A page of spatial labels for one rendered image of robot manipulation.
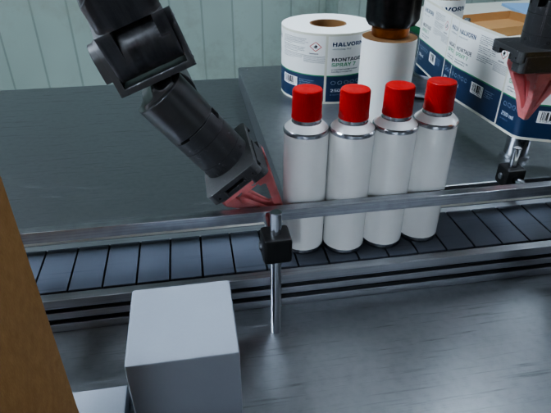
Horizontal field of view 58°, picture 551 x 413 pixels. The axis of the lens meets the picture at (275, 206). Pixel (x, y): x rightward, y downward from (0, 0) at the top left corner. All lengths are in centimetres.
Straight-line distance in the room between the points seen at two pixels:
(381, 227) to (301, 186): 12
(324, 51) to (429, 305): 59
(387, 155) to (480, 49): 45
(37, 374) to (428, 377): 38
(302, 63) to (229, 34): 246
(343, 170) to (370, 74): 31
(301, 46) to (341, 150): 54
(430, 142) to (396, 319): 21
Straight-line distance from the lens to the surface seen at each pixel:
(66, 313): 63
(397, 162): 59
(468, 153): 93
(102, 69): 51
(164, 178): 92
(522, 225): 76
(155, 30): 49
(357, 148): 56
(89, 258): 66
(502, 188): 66
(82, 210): 86
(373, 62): 84
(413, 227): 66
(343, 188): 58
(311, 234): 62
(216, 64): 356
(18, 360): 37
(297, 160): 56
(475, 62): 101
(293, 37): 109
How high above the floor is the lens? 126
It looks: 32 degrees down
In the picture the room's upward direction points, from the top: straight up
